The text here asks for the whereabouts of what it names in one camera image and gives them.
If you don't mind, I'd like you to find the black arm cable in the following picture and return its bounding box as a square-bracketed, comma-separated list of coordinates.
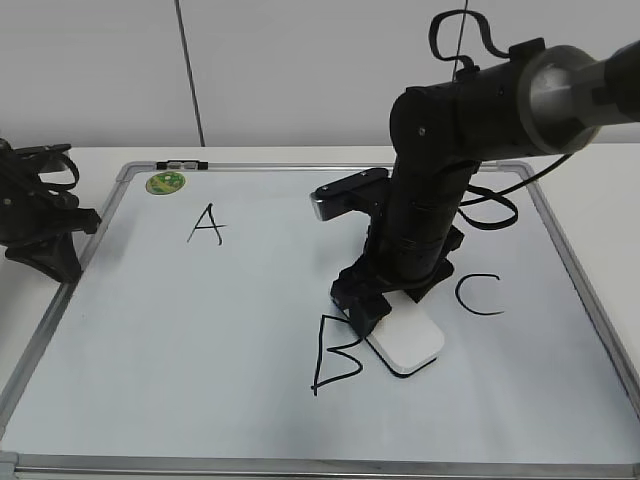
[429, 9, 576, 232]

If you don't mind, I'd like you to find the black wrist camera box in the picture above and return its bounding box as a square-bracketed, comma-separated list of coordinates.
[310, 167, 389, 221]

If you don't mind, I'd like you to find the round green magnet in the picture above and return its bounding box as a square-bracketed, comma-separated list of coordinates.
[145, 171, 186, 196]

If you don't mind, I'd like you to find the black marker clip holder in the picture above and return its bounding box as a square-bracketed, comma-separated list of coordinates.
[155, 159, 209, 171]

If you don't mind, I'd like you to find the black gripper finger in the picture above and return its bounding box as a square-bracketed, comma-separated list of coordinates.
[5, 234, 82, 283]

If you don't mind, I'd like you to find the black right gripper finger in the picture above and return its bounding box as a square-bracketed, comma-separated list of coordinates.
[344, 294, 391, 338]

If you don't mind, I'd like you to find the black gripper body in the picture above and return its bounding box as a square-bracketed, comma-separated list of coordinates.
[333, 219, 463, 309]

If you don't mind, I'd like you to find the white whiteboard eraser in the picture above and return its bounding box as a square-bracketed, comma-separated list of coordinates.
[329, 289, 446, 379]

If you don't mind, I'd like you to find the black second robot arm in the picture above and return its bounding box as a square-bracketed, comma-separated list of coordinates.
[1, 139, 101, 284]

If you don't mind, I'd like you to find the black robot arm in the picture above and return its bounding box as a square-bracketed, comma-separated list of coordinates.
[315, 39, 639, 337]

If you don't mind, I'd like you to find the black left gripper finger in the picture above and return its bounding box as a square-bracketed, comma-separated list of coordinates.
[405, 285, 433, 303]

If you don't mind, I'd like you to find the white framed whiteboard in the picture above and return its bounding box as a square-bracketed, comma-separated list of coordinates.
[1, 163, 639, 479]

